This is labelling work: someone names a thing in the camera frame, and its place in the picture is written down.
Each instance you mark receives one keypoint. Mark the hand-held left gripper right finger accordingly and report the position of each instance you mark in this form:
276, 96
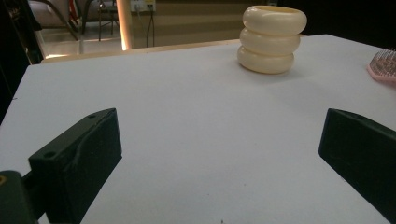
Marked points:
364, 155

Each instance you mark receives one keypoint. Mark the beige pillar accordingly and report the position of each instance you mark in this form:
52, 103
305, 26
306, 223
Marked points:
124, 25

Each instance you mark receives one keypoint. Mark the cream ribbed round holder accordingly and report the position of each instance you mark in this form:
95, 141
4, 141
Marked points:
267, 43

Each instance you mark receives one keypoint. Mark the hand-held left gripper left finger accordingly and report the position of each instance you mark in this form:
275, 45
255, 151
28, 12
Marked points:
77, 161

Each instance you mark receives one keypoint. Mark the white wall socket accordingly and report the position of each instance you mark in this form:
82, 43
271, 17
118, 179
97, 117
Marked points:
143, 4

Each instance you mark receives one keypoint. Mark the white table mat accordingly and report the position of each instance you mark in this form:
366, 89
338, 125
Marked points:
202, 124

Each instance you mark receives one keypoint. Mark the metal frame chair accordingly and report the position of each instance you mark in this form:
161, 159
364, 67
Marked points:
59, 18

